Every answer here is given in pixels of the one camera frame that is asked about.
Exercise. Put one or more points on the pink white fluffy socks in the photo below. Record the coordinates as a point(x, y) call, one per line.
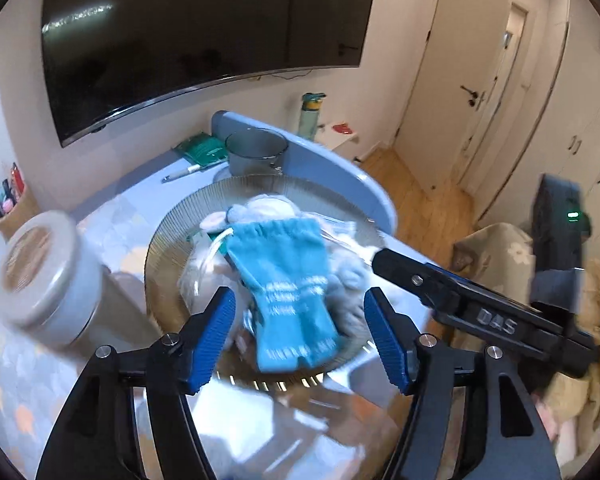
point(267, 207)

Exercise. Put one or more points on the bunch of pens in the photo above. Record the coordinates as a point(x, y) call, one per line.
point(5, 195)

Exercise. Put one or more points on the wooden pen holder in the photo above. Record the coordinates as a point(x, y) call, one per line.
point(17, 220)

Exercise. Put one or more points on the teal blue sock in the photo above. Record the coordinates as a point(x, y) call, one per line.
point(280, 285)

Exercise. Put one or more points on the green water bottle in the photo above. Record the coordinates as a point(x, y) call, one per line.
point(310, 120)

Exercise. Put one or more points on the white wardrobe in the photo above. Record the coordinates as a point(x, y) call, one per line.
point(570, 110)

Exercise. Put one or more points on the black television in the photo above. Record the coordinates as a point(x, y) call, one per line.
point(180, 25)

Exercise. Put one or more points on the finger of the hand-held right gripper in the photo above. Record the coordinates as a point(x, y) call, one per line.
point(410, 280)

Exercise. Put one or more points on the white low cabinet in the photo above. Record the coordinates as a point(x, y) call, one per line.
point(340, 145)

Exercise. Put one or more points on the beige blanket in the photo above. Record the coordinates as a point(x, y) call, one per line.
point(490, 255)

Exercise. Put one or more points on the light blue plush toy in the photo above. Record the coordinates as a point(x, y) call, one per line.
point(352, 285)

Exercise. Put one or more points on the ribbed glass bowl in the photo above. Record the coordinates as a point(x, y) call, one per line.
point(180, 230)

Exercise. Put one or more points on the beige canister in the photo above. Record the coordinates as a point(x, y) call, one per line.
point(55, 280)

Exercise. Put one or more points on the grey glass cup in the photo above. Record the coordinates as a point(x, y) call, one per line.
point(255, 157)

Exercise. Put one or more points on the white door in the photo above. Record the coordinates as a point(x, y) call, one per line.
point(455, 60)

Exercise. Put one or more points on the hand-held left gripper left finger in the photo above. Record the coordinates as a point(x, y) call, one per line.
point(212, 340)

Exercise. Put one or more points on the green packet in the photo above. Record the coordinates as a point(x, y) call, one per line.
point(202, 149)

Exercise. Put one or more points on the white plastic-wrapped items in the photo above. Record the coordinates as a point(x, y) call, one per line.
point(205, 270)

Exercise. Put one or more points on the red packet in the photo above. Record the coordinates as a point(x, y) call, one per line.
point(342, 128)

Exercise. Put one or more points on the white marker pen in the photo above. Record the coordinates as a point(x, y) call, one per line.
point(180, 172)

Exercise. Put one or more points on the fan pattern tablecloth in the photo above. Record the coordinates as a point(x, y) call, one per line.
point(25, 385)

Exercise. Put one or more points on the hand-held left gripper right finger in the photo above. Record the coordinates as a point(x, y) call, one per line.
point(385, 340)

